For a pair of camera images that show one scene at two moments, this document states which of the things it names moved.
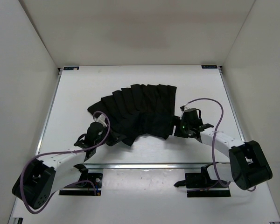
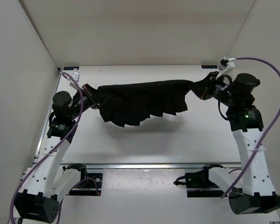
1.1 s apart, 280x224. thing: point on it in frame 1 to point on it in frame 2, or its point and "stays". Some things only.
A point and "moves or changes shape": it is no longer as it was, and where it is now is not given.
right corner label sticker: x=209 y=66 stays
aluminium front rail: x=154 y=166 stays
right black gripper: x=177 y=121 to x=202 y=90
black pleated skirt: x=139 y=110 moves or changes shape
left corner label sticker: x=71 y=68 stays
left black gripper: x=115 y=137 to x=91 y=91
